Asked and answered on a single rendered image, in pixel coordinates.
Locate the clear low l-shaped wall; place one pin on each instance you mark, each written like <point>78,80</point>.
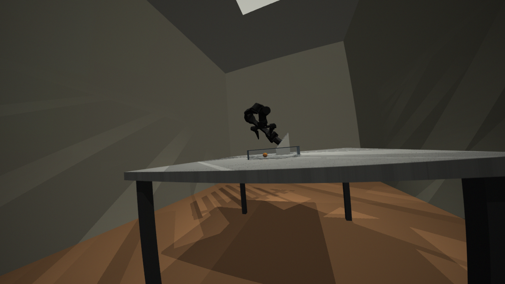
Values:
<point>274,153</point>

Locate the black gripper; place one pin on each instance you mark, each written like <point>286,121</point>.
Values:
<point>271,127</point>

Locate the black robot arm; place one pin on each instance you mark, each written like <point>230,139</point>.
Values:
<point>262,112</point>

